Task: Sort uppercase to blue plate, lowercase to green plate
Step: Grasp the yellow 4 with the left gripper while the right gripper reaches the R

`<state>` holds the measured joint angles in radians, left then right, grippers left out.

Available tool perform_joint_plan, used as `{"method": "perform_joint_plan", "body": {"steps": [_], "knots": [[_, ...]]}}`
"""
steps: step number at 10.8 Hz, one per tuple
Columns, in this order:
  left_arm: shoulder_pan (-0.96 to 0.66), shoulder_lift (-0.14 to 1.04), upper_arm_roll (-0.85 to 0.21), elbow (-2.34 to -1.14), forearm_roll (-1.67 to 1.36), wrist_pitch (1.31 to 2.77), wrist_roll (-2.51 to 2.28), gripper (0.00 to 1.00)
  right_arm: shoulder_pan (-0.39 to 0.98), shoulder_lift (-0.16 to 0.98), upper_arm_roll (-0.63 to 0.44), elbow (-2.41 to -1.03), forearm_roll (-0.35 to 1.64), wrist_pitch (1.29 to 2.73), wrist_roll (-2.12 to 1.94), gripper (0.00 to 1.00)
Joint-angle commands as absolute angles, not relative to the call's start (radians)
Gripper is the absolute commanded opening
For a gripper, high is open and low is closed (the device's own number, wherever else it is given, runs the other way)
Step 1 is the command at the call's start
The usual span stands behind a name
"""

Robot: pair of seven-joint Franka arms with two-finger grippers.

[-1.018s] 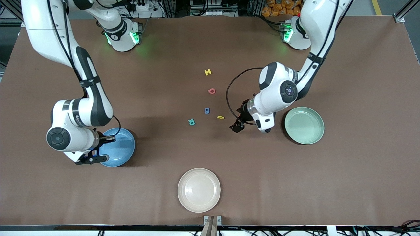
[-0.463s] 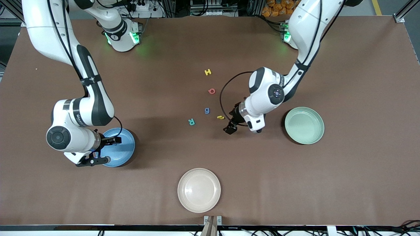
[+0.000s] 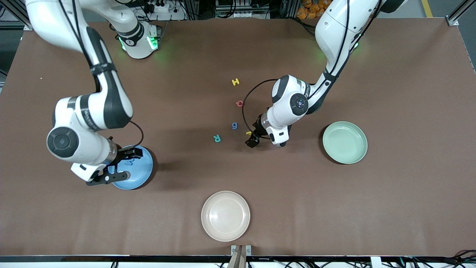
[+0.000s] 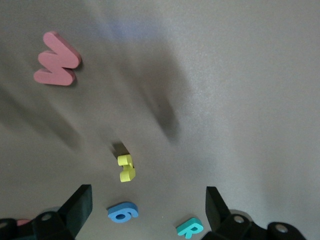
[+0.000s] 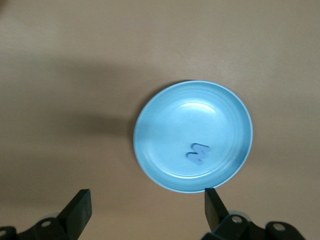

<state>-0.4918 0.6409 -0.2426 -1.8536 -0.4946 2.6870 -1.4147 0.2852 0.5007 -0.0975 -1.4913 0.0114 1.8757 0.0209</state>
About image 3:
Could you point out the metal table edge bracket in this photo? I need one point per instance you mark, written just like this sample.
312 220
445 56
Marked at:
248 250

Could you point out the teal foam letter R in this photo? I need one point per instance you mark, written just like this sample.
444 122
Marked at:
218 140

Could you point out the aluminium frame post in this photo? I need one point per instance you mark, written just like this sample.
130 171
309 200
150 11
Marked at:
452 20
15 15

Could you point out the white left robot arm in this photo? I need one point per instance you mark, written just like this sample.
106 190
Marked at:
282 111

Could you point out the blue plate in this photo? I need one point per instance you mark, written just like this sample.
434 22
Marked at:
141 171

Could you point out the brown table cover sheet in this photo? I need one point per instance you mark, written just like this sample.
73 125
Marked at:
74 223

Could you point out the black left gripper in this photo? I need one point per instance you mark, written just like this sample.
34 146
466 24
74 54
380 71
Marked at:
257 131

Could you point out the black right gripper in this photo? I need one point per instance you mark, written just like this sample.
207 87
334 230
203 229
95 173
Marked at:
124 153

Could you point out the orange snack packets pile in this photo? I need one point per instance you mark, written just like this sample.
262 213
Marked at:
308 11

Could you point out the green plate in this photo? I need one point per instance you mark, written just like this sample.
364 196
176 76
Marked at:
345 142

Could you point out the beige plate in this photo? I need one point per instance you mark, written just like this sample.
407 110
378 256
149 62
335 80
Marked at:
225 216

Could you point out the white power strip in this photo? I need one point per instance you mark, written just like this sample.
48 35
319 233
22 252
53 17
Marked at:
241 15
163 16

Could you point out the red foam letter Q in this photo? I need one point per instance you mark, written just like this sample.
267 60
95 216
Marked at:
237 105

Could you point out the blue foam letter M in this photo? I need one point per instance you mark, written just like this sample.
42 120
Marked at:
130 162

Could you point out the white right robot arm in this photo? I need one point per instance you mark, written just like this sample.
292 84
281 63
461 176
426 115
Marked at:
63 141

